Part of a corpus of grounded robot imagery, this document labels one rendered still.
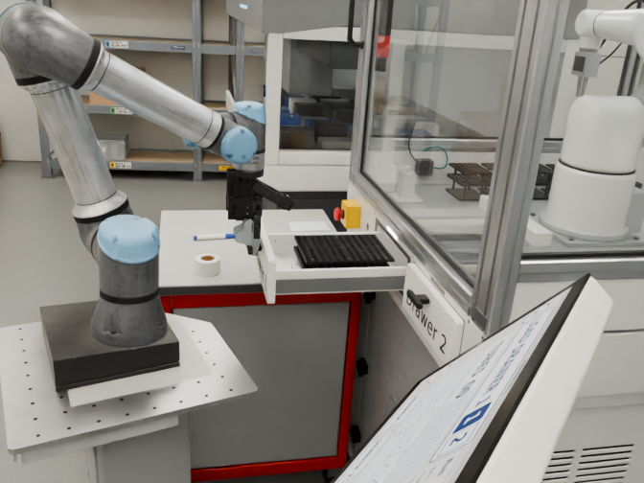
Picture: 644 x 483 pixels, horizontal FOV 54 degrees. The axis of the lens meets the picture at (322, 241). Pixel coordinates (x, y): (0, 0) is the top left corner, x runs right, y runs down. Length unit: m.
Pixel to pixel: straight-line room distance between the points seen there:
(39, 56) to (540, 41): 0.80
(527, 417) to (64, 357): 0.95
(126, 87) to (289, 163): 1.23
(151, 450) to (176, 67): 4.56
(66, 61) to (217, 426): 1.19
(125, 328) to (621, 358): 0.96
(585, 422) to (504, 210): 0.52
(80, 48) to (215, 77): 4.55
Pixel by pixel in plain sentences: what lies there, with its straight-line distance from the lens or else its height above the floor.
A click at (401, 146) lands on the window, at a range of 1.64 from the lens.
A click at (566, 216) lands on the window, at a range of 1.17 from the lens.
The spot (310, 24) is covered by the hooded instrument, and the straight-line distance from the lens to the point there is 2.30.
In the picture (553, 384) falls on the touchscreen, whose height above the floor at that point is 1.19.
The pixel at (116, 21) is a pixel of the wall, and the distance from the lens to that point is 5.73.
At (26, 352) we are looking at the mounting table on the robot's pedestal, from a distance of 1.49.
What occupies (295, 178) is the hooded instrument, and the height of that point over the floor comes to 0.85.
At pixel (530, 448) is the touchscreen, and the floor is 1.18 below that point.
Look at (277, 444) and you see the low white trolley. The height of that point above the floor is 0.20.
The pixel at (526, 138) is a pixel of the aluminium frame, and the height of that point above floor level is 1.30.
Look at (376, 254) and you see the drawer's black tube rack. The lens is 1.59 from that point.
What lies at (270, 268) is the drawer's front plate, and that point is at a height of 0.91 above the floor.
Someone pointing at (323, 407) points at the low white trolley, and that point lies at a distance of 2.00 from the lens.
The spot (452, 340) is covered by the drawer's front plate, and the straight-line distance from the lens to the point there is 1.27.
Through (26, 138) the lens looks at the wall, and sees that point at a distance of 6.04.
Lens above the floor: 1.49
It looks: 21 degrees down
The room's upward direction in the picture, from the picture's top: 4 degrees clockwise
